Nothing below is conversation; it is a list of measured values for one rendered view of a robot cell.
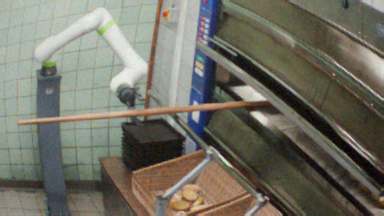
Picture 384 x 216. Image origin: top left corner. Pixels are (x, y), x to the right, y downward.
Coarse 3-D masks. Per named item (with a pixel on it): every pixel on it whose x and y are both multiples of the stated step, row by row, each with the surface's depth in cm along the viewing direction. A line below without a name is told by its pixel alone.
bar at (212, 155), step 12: (156, 96) 308; (180, 120) 284; (192, 132) 273; (204, 144) 263; (216, 156) 253; (204, 168) 258; (228, 168) 243; (240, 180) 234; (168, 192) 257; (252, 192) 224; (156, 204) 258; (264, 204) 217
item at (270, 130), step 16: (224, 96) 323; (240, 96) 318; (240, 112) 309; (256, 112) 301; (272, 128) 283; (288, 144) 267; (304, 160) 251; (320, 176) 235; (336, 192) 220; (352, 208) 205
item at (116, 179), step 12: (120, 156) 371; (108, 168) 352; (120, 168) 355; (108, 180) 351; (120, 180) 340; (108, 192) 357; (120, 192) 327; (132, 192) 328; (108, 204) 364; (120, 204) 335; (132, 204) 314
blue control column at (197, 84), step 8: (208, 0) 321; (216, 0) 317; (200, 8) 332; (208, 8) 323; (216, 8) 319; (208, 16) 324; (208, 64) 332; (208, 72) 334; (192, 80) 349; (208, 80) 336; (192, 88) 350; (200, 88) 341; (208, 88) 338; (192, 96) 350; (200, 96) 341; (192, 104) 351; (200, 104) 342; (192, 112) 352; (200, 112) 343; (192, 120) 353; (200, 120) 344; (192, 128) 353; (200, 128) 345; (200, 136) 347; (184, 152) 366
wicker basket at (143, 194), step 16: (176, 160) 331; (192, 160) 336; (144, 176) 327; (160, 176) 331; (176, 176) 335; (208, 176) 334; (224, 176) 320; (144, 192) 309; (160, 192) 332; (208, 192) 330; (224, 192) 317; (240, 192) 304; (208, 208) 284
